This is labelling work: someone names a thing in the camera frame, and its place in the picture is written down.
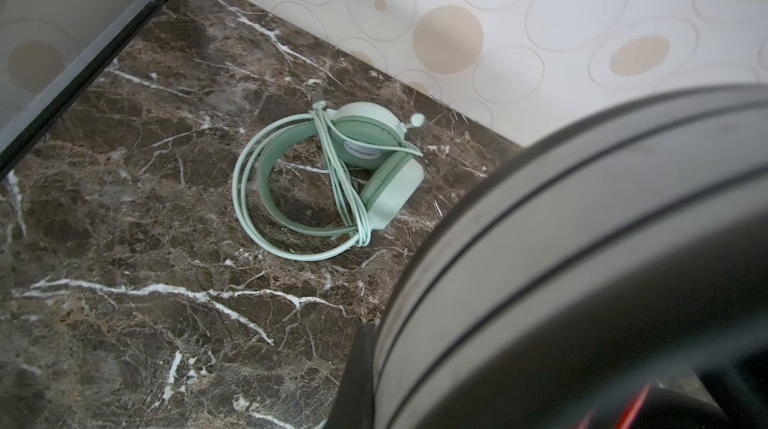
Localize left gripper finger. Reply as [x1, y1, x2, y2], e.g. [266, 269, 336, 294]
[323, 324, 376, 429]

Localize mint green wired headphones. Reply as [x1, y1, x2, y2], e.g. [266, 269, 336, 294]
[231, 100, 425, 262]

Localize white black red-cabled headphones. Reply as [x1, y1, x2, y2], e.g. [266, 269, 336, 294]
[371, 83, 768, 429]

